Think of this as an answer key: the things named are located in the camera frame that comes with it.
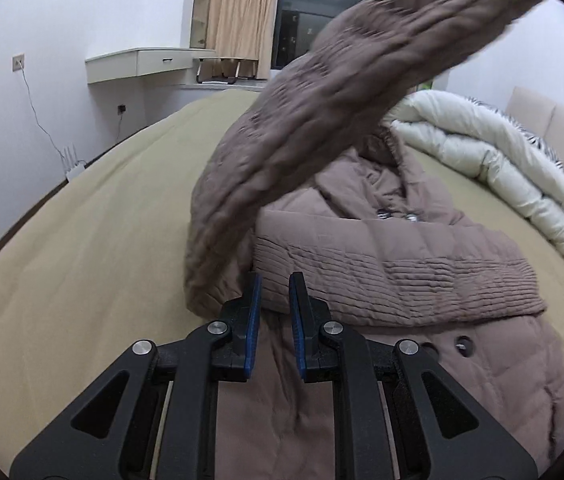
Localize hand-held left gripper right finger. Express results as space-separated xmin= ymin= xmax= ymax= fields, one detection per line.
xmin=288 ymin=272 xmax=540 ymax=480

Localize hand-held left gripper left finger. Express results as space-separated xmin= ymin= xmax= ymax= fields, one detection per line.
xmin=10 ymin=272 xmax=263 ymax=480

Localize brown quilted down coat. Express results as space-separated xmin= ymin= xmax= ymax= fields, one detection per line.
xmin=184 ymin=0 xmax=564 ymax=480

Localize beige padded headboard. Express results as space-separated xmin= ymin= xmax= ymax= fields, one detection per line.
xmin=506 ymin=86 xmax=564 ymax=211

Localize zebra print blanket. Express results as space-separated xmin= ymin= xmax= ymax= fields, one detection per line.
xmin=462 ymin=96 xmax=564 ymax=176

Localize white folded duvet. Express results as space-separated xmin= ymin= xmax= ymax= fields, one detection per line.
xmin=382 ymin=90 xmax=564 ymax=261

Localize bed with beige sheet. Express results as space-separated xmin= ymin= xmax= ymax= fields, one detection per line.
xmin=0 ymin=87 xmax=564 ymax=480

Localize white wifi router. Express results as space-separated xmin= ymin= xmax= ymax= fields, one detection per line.
xmin=60 ymin=144 xmax=88 ymax=183

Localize dark window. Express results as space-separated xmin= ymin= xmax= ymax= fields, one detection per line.
xmin=271 ymin=0 xmax=397 ymax=70

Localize white floating desk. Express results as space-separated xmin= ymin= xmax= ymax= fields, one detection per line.
xmin=85 ymin=47 xmax=215 ymax=85

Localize beige curtain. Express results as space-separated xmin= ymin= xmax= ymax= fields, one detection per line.
xmin=206 ymin=0 xmax=283 ymax=80

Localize thin black cable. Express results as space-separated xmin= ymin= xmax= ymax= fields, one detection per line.
xmin=19 ymin=62 xmax=71 ymax=168

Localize white wall shelf unit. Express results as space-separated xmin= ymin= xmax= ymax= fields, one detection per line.
xmin=189 ymin=0 xmax=215 ymax=51

